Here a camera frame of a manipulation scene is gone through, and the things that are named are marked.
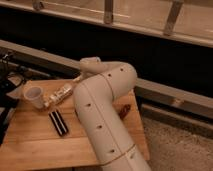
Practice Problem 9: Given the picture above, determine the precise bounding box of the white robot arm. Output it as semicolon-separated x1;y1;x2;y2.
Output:
73;57;151;171

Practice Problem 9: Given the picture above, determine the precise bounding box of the white wrapped snack package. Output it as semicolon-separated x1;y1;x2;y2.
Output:
44;83;73;108

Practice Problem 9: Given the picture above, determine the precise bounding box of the black white striped bar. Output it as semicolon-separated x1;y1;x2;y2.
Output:
49;110;69;136

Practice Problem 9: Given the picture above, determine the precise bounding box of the red brown snack bar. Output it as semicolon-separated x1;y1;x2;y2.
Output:
119;104;131;119

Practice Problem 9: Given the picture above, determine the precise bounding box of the black camera tripod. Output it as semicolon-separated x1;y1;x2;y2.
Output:
0;53;26;145

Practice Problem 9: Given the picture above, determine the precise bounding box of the metal window frame rail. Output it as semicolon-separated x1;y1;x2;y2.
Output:
0;0;213;46

